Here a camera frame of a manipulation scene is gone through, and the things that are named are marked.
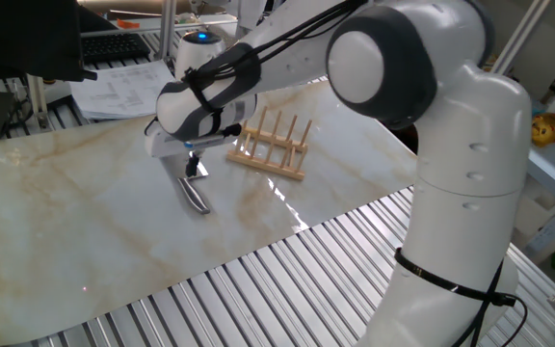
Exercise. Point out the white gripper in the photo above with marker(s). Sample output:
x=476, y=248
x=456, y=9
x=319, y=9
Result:
x=162, y=147

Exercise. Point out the steel cleaver knife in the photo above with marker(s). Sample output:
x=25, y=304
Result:
x=195, y=195

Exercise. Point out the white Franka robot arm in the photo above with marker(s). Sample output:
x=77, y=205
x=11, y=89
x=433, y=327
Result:
x=465, y=144

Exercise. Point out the wooden slotted rack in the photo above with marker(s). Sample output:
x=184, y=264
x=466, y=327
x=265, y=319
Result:
x=268, y=167

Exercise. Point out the stack of printed papers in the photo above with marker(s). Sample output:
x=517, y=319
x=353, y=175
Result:
x=123, y=91

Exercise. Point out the black keyboard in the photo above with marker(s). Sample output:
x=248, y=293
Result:
x=113, y=47

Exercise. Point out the small orange object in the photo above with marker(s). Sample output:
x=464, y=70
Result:
x=128, y=23

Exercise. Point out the black monitor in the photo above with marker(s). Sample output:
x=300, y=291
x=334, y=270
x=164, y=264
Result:
x=22, y=38

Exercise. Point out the yellow piggy bank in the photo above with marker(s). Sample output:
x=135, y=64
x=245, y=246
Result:
x=547, y=129

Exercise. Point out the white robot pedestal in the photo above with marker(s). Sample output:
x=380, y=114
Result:
x=251, y=14

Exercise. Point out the short aluminium profile post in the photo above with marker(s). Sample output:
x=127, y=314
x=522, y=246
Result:
x=37, y=101

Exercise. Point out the slanted aluminium frame beam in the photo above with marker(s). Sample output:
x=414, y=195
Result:
x=518, y=36

